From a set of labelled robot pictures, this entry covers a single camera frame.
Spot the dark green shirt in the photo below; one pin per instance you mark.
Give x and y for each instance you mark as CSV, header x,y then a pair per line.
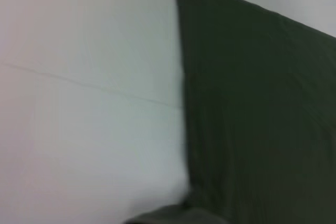
x,y
249,103

